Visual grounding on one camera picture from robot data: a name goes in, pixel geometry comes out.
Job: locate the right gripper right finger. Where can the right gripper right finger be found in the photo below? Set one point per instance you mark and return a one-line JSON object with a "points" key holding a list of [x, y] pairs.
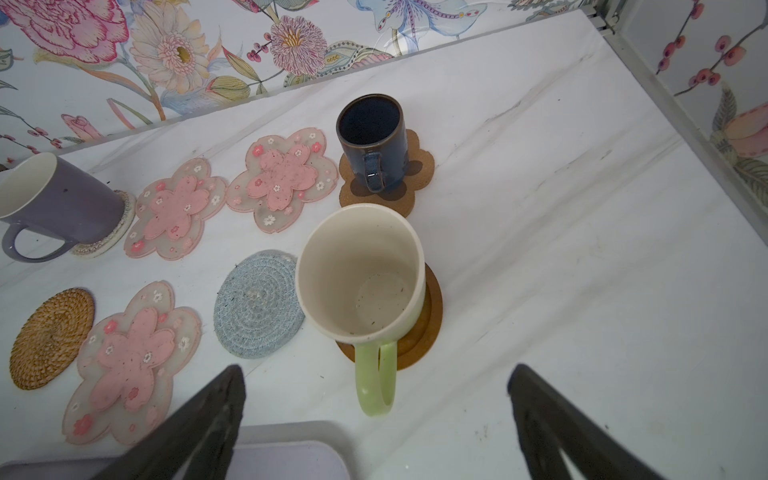
{"points": [[550, 428]]}

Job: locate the round blue woven coaster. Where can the round blue woven coaster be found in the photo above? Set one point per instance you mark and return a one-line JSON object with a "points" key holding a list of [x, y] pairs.
{"points": [[257, 311]]}

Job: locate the grey rectangular tray mat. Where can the grey rectangular tray mat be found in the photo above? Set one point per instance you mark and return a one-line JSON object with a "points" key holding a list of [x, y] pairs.
{"points": [[302, 450]]}

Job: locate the round beige patterned coaster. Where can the round beige patterned coaster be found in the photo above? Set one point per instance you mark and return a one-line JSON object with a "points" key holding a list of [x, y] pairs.
{"points": [[92, 250]]}

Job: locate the white mug grey handle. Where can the white mug grey handle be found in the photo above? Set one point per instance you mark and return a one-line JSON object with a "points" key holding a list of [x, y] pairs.
{"points": [[52, 197]]}

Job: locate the round woven cork coaster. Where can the round woven cork coaster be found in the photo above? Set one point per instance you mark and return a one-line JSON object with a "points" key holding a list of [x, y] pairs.
{"points": [[51, 338]]}

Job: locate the small dark navy mug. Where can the small dark navy mug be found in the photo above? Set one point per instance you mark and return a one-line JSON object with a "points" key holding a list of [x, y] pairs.
{"points": [[373, 136]]}

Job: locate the round wooden coaster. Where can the round wooden coaster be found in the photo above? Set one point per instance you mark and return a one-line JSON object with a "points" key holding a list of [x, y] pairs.
{"points": [[421, 337]]}

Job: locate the brown paw print coaster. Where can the brown paw print coaster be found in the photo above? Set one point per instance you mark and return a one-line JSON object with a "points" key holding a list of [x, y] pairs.
{"points": [[401, 199]]}

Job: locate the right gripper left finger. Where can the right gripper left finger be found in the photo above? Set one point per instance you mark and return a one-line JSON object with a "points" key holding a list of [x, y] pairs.
{"points": [[197, 440]]}

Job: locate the white mug green handle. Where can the white mug green handle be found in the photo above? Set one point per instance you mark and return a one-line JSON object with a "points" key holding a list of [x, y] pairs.
{"points": [[361, 281]]}

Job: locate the pink flower coaster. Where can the pink flower coaster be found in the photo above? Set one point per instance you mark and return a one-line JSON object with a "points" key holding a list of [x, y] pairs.
{"points": [[282, 175], [171, 212], [127, 364]]}

